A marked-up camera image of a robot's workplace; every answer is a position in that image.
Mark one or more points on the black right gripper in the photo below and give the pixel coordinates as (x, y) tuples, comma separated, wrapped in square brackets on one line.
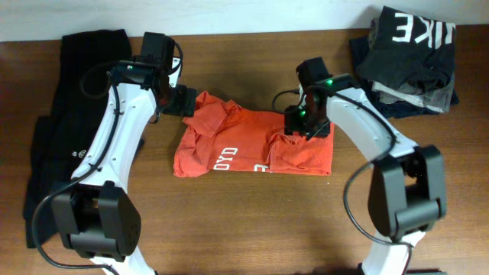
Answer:
[(291, 121)]

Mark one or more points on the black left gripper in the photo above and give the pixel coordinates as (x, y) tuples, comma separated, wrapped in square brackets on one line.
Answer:
[(182, 102)]

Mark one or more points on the red orange t-shirt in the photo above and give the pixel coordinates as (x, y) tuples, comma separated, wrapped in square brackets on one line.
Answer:
[(224, 136)]

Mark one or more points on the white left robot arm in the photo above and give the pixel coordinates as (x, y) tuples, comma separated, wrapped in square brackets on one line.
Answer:
[(93, 213)]

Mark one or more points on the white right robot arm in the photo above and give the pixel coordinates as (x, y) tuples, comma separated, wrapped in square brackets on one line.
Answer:
[(407, 194)]

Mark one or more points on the navy blue folded garment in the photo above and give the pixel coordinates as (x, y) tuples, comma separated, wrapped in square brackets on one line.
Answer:
[(399, 109)]

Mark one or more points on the black Nike shirt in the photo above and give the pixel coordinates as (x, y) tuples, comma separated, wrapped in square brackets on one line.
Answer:
[(410, 49)]

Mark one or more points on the black garment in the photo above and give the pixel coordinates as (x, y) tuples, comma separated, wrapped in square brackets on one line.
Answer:
[(61, 138)]

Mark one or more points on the grey folded garment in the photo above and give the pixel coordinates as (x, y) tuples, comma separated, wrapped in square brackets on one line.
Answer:
[(438, 100)]

